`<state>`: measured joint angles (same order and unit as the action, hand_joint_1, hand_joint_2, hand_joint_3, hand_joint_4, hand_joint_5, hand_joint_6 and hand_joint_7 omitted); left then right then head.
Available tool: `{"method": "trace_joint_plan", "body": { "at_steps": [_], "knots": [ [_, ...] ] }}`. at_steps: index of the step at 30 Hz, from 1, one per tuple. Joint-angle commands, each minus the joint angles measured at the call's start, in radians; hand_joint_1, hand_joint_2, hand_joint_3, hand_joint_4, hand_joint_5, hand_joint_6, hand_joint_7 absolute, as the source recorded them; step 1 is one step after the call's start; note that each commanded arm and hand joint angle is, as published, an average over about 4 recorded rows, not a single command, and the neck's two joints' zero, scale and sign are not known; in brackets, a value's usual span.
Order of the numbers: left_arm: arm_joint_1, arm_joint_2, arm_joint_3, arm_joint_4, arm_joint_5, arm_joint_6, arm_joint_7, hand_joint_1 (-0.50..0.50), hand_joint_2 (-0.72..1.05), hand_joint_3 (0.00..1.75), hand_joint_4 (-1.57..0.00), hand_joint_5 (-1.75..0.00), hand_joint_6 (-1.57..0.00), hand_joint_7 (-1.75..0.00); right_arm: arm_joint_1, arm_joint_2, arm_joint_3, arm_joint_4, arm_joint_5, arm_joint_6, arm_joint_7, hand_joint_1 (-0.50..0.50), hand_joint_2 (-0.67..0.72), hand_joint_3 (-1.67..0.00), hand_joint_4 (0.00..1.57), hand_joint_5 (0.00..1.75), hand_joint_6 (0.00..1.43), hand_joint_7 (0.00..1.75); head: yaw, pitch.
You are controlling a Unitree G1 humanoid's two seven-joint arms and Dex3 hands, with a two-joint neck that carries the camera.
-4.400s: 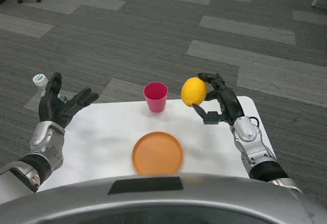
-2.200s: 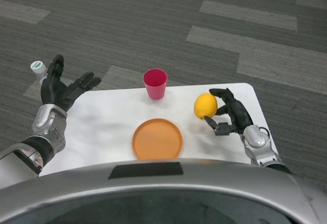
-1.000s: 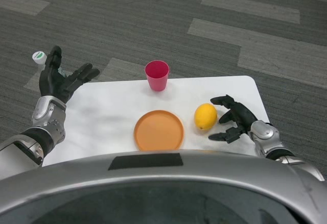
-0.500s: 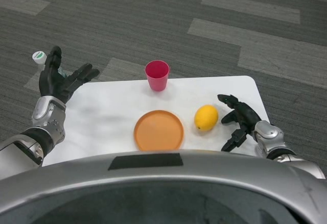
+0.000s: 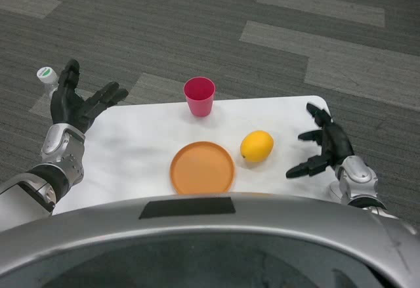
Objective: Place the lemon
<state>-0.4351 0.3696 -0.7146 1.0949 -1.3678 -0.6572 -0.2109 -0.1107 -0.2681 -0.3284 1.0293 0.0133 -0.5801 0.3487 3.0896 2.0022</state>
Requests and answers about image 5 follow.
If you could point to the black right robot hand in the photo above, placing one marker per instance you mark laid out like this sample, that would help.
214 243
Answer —
331 145

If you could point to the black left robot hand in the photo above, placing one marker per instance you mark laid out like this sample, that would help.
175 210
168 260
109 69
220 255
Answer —
67 107

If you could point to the silver robot chest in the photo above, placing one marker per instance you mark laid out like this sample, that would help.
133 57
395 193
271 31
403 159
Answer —
203 242

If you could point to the white bottle with green cap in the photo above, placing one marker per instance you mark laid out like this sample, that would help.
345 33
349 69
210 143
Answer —
47 79

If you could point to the yellow lemon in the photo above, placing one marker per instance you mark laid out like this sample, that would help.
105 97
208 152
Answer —
256 146

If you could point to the pink plastic cup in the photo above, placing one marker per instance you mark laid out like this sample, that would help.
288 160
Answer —
199 97

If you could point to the orange round plate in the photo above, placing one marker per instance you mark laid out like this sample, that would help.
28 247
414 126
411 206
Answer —
202 168

